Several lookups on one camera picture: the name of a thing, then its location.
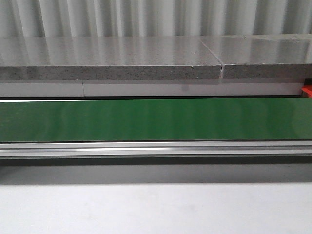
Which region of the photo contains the green conveyor belt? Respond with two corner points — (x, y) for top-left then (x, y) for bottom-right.
(0, 97), (312, 142)

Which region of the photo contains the white pleated curtain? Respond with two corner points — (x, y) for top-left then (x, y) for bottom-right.
(0, 0), (312, 37)

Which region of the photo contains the grey stone countertop slab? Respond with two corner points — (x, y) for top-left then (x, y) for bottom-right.
(0, 36), (221, 80)

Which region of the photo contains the aluminium conveyor side rail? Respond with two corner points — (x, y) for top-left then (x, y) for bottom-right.
(0, 140), (312, 159)

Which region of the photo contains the red plastic object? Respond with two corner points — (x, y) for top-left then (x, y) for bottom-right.
(301, 85), (312, 98)

